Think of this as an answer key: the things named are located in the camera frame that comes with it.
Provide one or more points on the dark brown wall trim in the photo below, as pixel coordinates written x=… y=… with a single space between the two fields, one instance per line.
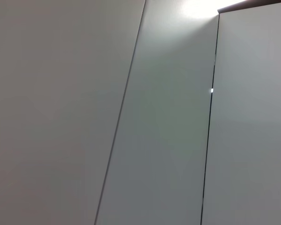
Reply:
x=227 y=9

